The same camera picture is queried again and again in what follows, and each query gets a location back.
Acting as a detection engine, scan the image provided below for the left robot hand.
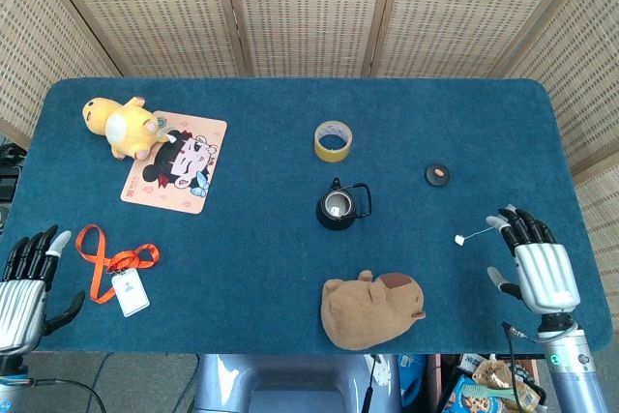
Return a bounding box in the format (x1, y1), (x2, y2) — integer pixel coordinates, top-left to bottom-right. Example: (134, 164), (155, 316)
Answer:
(0, 224), (87, 356)

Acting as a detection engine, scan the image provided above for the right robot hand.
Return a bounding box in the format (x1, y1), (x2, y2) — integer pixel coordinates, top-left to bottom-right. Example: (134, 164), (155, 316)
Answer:
(486, 204), (581, 333)

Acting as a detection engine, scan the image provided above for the small white object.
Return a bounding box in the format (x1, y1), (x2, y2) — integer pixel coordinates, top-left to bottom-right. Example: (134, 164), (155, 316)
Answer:
(454, 223), (502, 246)

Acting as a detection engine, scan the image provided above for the black cast iron teapot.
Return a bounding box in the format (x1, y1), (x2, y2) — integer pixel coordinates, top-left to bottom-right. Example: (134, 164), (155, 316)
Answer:
(315, 177), (373, 231)

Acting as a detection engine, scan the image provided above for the small black round lid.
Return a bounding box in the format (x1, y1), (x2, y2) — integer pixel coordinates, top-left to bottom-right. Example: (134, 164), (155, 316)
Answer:
(425, 163), (452, 187)

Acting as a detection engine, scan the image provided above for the white id badge card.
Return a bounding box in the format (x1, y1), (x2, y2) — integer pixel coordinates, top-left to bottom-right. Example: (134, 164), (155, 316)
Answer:
(110, 268), (151, 319)

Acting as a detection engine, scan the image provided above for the dark equipment pile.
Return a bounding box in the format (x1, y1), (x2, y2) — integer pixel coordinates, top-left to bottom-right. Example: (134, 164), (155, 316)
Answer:
(0, 141), (24, 204)

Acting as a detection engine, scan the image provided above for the teal comb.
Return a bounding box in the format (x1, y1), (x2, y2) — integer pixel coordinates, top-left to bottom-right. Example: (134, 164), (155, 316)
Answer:
(458, 382), (514, 402)

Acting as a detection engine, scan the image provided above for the blue box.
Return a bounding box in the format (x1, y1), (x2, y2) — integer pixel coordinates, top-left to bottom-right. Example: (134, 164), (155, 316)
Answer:
(398, 353), (429, 404)

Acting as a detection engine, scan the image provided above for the brown capybara plush toy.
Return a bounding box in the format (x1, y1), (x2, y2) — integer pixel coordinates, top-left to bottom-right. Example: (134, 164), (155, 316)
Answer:
(320, 270), (427, 351)

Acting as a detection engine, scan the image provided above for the yellow plush toy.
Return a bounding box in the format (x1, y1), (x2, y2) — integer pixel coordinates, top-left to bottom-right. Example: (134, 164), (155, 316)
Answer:
(81, 96), (178, 162)

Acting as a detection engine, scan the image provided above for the cartoon girl mouse pad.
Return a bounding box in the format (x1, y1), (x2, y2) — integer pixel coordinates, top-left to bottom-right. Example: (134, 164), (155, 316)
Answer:
(119, 110), (228, 216)

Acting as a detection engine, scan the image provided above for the yellow packing tape roll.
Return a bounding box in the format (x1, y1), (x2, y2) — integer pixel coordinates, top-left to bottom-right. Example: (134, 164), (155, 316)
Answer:
(312, 120), (353, 162)

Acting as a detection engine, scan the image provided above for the blue felt table cover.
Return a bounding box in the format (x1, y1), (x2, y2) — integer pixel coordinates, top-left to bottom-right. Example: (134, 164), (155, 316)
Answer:
(0, 76), (613, 355)

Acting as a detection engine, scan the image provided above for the grey robot torso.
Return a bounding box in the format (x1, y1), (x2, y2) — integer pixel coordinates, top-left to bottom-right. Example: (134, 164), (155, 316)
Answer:
(192, 353), (402, 413)

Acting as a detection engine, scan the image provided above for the woven wooden folding screen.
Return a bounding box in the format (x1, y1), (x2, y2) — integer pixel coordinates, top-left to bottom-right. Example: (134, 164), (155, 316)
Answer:
(0, 0), (619, 298)

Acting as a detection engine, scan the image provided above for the orange lanyard ribbon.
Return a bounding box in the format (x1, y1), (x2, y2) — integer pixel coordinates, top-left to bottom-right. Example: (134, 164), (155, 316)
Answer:
(74, 223), (162, 306)

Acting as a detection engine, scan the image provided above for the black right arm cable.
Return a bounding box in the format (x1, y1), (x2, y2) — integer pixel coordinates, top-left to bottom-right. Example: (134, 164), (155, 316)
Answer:
(501, 320), (539, 413)

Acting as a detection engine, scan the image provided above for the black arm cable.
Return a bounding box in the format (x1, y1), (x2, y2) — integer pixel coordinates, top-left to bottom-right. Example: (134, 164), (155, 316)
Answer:
(0, 376), (107, 413)
(501, 320), (539, 413)

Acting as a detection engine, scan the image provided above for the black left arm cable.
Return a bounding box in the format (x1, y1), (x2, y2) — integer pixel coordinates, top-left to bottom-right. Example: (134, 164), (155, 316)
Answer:
(0, 376), (107, 413)

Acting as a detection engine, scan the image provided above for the black torso cable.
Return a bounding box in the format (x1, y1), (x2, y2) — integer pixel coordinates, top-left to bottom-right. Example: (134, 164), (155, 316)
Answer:
(362, 354), (383, 413)

